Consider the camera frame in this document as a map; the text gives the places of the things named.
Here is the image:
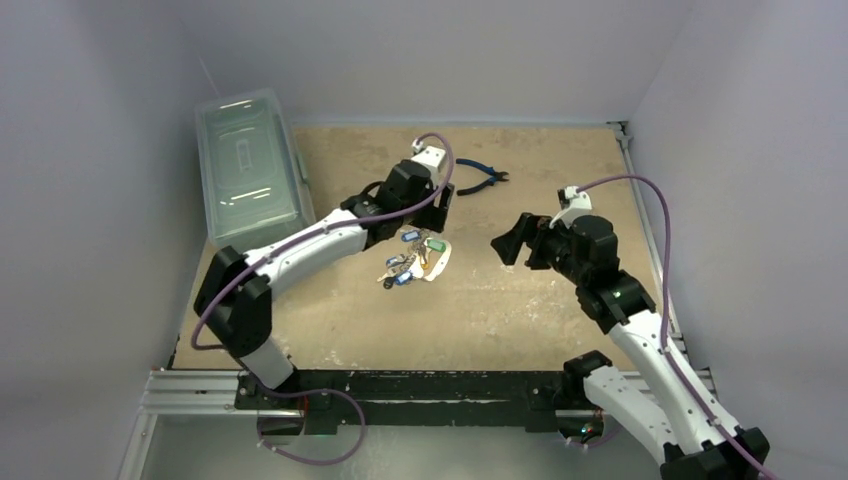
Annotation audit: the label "right side aluminium rail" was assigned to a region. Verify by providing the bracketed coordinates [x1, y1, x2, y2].
[606, 121, 686, 353]

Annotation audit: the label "metal keyring plate with keys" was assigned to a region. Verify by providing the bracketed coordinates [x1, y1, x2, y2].
[377, 229, 453, 290]

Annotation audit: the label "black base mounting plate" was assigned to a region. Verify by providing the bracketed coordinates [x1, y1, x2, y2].
[234, 370, 597, 434]

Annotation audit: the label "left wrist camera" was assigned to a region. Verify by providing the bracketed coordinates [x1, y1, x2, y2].
[411, 138, 448, 184]

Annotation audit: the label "blue handled pliers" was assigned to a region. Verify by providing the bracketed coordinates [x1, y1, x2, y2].
[455, 157, 511, 197]

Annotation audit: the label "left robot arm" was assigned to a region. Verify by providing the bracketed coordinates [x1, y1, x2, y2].
[193, 156, 455, 409]

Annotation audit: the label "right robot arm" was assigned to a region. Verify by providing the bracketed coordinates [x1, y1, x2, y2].
[490, 213, 770, 479]

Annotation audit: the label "translucent plastic storage box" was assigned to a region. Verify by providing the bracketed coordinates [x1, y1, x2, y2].
[195, 88, 316, 251]

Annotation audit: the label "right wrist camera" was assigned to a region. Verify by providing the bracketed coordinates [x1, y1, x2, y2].
[548, 186, 593, 229]

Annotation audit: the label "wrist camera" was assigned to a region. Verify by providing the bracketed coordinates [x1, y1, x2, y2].
[411, 138, 448, 184]
[548, 186, 593, 229]

